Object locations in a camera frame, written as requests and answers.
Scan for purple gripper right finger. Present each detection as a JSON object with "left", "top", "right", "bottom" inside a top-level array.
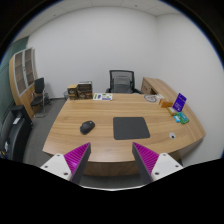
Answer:
[{"left": 132, "top": 142, "right": 183, "bottom": 184}]

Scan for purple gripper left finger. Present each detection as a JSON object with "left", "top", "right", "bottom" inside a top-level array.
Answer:
[{"left": 41, "top": 142, "right": 91, "bottom": 184}]

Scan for black computer mouse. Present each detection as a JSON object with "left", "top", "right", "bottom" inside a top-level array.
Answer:
[{"left": 80, "top": 121, "right": 95, "bottom": 135}]

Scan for dark grey mouse pad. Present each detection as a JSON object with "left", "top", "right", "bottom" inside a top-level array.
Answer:
[{"left": 113, "top": 117, "right": 150, "bottom": 140}]

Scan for small blue packet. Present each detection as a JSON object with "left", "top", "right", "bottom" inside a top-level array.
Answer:
[{"left": 174, "top": 115, "right": 180, "bottom": 123}]

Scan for green packet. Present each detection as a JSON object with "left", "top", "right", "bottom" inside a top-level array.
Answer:
[{"left": 177, "top": 112, "right": 189, "bottom": 124}]

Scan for wooden office desk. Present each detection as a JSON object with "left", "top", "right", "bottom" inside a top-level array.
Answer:
[{"left": 43, "top": 94, "right": 205, "bottom": 176}]

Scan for orange box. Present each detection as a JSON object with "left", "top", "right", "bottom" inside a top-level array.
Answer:
[{"left": 159, "top": 98, "right": 173, "bottom": 108}]

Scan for purple sign stand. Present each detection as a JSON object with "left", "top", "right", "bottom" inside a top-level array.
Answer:
[{"left": 172, "top": 93, "right": 187, "bottom": 112}]

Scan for black leather sofa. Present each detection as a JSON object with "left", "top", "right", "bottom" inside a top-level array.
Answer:
[{"left": 0, "top": 105, "right": 32, "bottom": 162}]

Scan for white green leaflet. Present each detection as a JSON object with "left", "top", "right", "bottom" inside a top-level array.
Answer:
[{"left": 93, "top": 93, "right": 113, "bottom": 101}]

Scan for black visitor chair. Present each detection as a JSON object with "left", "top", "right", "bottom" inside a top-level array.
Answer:
[{"left": 30, "top": 78, "right": 45, "bottom": 108}]

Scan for small brown cardboard box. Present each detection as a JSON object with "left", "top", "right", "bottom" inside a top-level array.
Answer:
[{"left": 67, "top": 84, "right": 78, "bottom": 100}]

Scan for large brown cardboard box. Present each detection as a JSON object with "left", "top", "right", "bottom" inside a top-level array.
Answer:
[{"left": 78, "top": 81, "right": 93, "bottom": 99}]

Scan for wooden side cabinet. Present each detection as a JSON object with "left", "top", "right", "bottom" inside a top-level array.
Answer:
[{"left": 141, "top": 77, "right": 177, "bottom": 101}]

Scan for black mesh office chair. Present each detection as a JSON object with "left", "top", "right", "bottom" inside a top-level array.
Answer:
[{"left": 106, "top": 70, "right": 141, "bottom": 94}]

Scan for wooden bookshelf cabinet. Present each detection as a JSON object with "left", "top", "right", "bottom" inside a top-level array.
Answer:
[{"left": 9, "top": 48, "right": 37, "bottom": 118}]

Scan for white desk cable grommet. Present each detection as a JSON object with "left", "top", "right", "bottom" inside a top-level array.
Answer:
[{"left": 169, "top": 132, "right": 176, "bottom": 139}]

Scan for coiled white cable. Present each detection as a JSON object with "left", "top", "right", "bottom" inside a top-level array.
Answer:
[{"left": 143, "top": 94, "right": 162, "bottom": 104}]

